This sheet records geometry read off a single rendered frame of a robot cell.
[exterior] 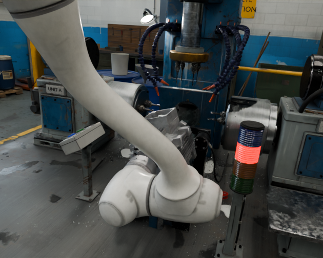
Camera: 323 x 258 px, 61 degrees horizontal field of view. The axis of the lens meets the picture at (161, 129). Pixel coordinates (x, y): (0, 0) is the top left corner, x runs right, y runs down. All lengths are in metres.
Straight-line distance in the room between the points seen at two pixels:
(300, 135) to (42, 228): 0.98
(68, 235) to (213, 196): 0.52
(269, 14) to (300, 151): 5.31
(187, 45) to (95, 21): 6.42
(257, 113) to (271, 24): 5.22
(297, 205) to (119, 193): 0.60
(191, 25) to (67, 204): 0.88
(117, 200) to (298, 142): 0.78
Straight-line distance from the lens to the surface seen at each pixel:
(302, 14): 6.38
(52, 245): 0.96
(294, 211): 0.99
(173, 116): 1.00
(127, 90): 1.32
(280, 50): 6.36
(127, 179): 0.69
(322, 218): 1.00
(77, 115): 1.41
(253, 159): 0.74
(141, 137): 0.53
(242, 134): 0.72
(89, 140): 1.00
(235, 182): 0.77
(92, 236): 0.96
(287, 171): 1.24
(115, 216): 0.67
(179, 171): 0.58
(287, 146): 1.19
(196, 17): 1.27
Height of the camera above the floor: 1.43
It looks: 20 degrees down
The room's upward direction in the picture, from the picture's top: 3 degrees clockwise
